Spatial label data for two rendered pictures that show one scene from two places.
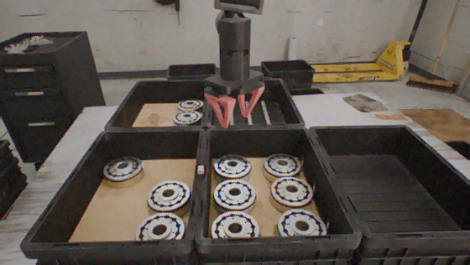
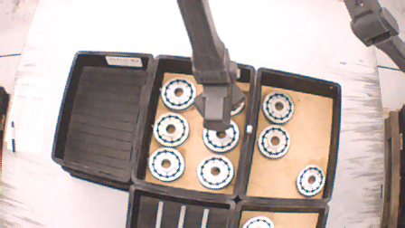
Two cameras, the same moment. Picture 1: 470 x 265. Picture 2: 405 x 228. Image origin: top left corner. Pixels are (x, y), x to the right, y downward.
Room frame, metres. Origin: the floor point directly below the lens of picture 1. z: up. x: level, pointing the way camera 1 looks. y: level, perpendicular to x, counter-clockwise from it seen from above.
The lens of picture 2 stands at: (0.95, 0.09, 2.24)
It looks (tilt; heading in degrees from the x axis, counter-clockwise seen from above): 70 degrees down; 197
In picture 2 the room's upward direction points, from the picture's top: 7 degrees counter-clockwise
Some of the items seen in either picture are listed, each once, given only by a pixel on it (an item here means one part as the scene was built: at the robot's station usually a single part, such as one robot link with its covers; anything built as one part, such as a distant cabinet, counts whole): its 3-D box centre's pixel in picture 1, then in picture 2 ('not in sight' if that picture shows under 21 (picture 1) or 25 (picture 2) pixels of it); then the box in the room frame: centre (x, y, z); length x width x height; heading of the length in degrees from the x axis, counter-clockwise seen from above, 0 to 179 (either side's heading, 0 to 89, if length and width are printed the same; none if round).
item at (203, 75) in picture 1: (194, 95); not in sight; (2.24, 0.35, 0.37); 0.40 x 0.30 x 0.45; 98
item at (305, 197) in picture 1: (291, 190); (171, 129); (0.52, -0.14, 0.86); 0.10 x 0.10 x 0.01
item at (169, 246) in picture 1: (136, 176); (297, 137); (0.50, 0.23, 0.92); 0.40 x 0.30 x 0.02; 2
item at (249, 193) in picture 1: (234, 194); (221, 134); (0.51, 0.00, 0.86); 0.10 x 0.10 x 0.01
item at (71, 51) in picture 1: (59, 102); not in sight; (1.91, 1.31, 0.45); 0.60 x 0.45 x 0.90; 7
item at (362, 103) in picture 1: (363, 101); not in sight; (1.37, -0.69, 0.71); 0.22 x 0.19 x 0.01; 7
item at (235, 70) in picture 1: (234, 66); (219, 93); (0.52, 0.00, 1.18); 0.10 x 0.07 x 0.07; 136
